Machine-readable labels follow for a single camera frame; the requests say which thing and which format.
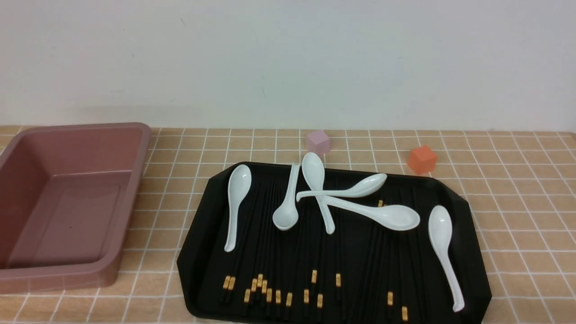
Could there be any white spoon far right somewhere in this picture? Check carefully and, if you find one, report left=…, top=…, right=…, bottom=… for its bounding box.
left=428, top=205, right=465, bottom=312

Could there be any white spoon upright centre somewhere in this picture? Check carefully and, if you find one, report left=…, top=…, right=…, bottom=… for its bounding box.
left=301, top=152, right=335, bottom=234

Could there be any orange cube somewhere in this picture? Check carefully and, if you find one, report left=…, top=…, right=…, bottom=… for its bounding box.
left=407, top=145, right=438, bottom=175

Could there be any white spoon horizontal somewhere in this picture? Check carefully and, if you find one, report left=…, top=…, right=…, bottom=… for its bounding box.
left=296, top=174, right=387, bottom=202
left=322, top=196, right=420, bottom=231

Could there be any white spoon far left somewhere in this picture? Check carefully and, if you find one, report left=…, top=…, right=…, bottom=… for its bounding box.
left=224, top=164, right=252, bottom=252

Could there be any white spoon lower horizontal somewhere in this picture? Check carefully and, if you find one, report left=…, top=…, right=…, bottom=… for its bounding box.
left=322, top=196, right=420, bottom=231

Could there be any black chopstick gold band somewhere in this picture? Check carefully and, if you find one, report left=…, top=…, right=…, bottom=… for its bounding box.
left=243, top=182, right=267, bottom=315
left=334, top=207, right=343, bottom=317
left=396, top=189, right=411, bottom=323
left=283, top=223, right=305, bottom=322
left=274, top=227, right=282, bottom=320
left=221, top=183, right=263, bottom=303
left=302, top=221, right=314, bottom=321
left=265, top=183, right=279, bottom=318
left=378, top=200, right=396, bottom=318
left=310, top=229, right=324, bottom=300
left=220, top=183, right=261, bottom=303
left=250, top=181, right=271, bottom=305
left=255, top=182, right=277, bottom=303

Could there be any white spoon upper horizontal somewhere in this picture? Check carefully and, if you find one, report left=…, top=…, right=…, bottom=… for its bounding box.
left=296, top=174, right=387, bottom=202

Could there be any white spoon bowl down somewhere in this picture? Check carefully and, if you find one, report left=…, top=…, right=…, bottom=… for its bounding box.
left=272, top=163, right=300, bottom=230

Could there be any pink cube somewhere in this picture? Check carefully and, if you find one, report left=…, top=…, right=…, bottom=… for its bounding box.
left=305, top=130, right=331, bottom=155

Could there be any pink plastic bin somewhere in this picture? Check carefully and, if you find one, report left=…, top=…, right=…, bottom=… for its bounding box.
left=0, top=122, right=152, bottom=295

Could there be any black plastic tray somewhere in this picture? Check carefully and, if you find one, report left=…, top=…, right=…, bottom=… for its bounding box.
left=177, top=162, right=492, bottom=324

